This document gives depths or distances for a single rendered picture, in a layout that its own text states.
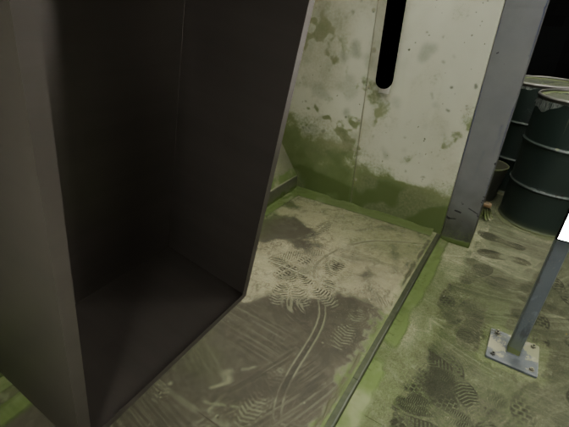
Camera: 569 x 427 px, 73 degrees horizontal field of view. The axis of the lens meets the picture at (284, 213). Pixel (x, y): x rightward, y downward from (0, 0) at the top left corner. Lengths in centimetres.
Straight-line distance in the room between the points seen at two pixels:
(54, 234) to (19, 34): 24
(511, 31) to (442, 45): 33
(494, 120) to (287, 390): 176
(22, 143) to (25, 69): 9
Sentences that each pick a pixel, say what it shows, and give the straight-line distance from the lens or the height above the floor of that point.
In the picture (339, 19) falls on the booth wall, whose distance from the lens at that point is 264.
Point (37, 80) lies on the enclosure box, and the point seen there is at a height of 124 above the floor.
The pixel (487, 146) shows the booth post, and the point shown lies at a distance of 247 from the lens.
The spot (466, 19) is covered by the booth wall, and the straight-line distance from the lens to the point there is 242.
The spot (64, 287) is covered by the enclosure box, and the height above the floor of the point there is 94.
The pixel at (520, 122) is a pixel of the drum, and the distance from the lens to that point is 354.
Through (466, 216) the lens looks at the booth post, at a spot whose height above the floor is 21.
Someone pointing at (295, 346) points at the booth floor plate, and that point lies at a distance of 173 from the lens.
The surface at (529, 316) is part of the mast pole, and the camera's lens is 192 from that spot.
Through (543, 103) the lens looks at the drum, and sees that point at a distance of 302.
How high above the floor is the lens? 132
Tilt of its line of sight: 28 degrees down
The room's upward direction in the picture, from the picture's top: 3 degrees clockwise
